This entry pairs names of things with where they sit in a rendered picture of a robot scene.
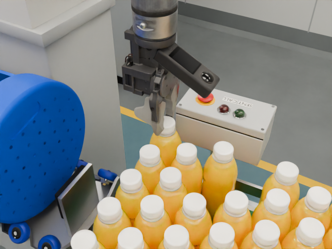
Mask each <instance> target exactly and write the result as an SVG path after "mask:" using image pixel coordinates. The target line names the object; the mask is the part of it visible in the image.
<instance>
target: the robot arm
mask: <svg viewBox="0 0 332 249"><path fill-rule="evenodd" d="M131 9H132V26H131V28H130V29H129V30H128V29H127V30H126V31H124V39H126V40H130V52H131V54H129V55H131V56H129V55H128V56H126V58H127V57H128V59H126V58H125V63H124V64H123V65H122V75H123V86H124V90H127V91H130V92H133V93H134V94H137V95H140V96H143V94H147V95H149V96H147V97H146V98H145V101H144V106H141V107H136V108H135V109H134V114H135V115H136V117H138V118H139V119H141V120H142V121H144V122H146V123H148V124H149V125H151V126H152V128H153V132H154V134H155V135H156V136H159V135H160V134H161V133H162V131H163V130H164V111H165V108H166V116H169V117H172V118H173V116H174V111H175V107H176V103H177V97H178V91H179V83H180V80H181V81H182V82H183V83H185V84H186V85H187V86H188V87H190V88H191V89H192V90H193V91H194V92H196V93H197V94H198V95H200V96H201V97H202V98H207V97H208V96H209V95H210V94H211V92H212V91H213V90H214V88H215V87H216V85H217V84H218V83H219V81H220V78H219V76H217V75H216V74H215V73H213V72H212V71H211V70H210V69H208V68H207V67H206V66H205V65H203V64H202V63H201V62H199V61H198V60H197V59H196V58H194V57H193V56H192V55H191V54H189V53H188V52H187V51H185V50H184V49H183V48H181V47H180V46H179V45H178V44H176V43H175V41H176V31H177V21H178V0H131ZM128 63H129V64H128ZM127 64H128V65H127Z"/></svg>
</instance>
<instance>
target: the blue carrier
mask: <svg viewBox="0 0 332 249"><path fill-rule="evenodd" d="M84 134H85V117H84V111H83V106H82V103H81V101H80V99H79V97H78V96H77V94H76V93H75V92H74V91H73V90H72V89H71V88H70V87H69V86H68V85H66V84H64V83H61V82H58V81H55V80H52V79H49V78H46V77H43V76H39V75H36V74H29V73H25V74H17V75H15V74H12V73H9V72H6V71H3V70H0V222H1V223H7V224H12V223H19V222H23V221H26V220H28V219H30V218H32V217H34V216H36V215H37V214H39V213H40V212H42V211H43V210H44V209H46V208H47V207H48V206H49V205H50V204H51V203H52V202H53V201H54V200H55V194H56V192H57V191H58V190H59V189H60V188H61V187H62V186H63V185H64V184H65V183H66V181H67V180H68V179H69V178H70V177H71V176H72V174H73V172H74V170H75V168H76V165H77V163H78V160H79V158H80V154H81V151H82V147H83V141H84Z"/></svg>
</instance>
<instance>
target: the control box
mask: <svg viewBox="0 0 332 249"><path fill-rule="evenodd" d="M211 93H212V94H213V96H214V98H213V100H212V101H210V102H202V101H200V100H199V99H198V94H197V93H196V92H194V91H193V90H192V89H191V88H189V90H188V91H187V92H186V94H185V95H184V96H183V97H182V99H181V100H180V101H179V103H178V104H177V105H176V131H177V132H178V134H179V136H180V138H181V141H184V142H187V143H191V144H193V145H196V146H199V147H202V148H205V149H208V150H211V151H213V147H214V145H215V143H217V142H219V141H226V142H229V143H230V144H232V146H233V148H234V152H233V157H234V159H237V160H240V161H243V162H246V163H249V164H252V165H255V166H257V165H258V164H259V162H260V159H261V157H262V155H263V152H264V150H265V147H266V145H267V143H268V140H269V137H270V133H271V129H272V125H273V121H274V117H275V113H276V109H277V106H275V105H271V104H267V103H264V102H260V101H257V100H253V99H249V98H246V97H242V96H238V95H235V94H231V93H228V92H224V91H221V90H217V89H214V90H213V91H212V92H211ZM225 97H226V99H225ZM231 100H232V101H231ZM236 101H237V102H236ZM239 103H240V104H239ZM222 104H226V105H228V106H229V111H228V112H226V113H223V112H221V111H219V106H220V105H222ZM248 104H249V106H248ZM236 109H243V110H244V112H245V115H244V116H243V117H237V116H235V114H234V112H235V110H236Z"/></svg>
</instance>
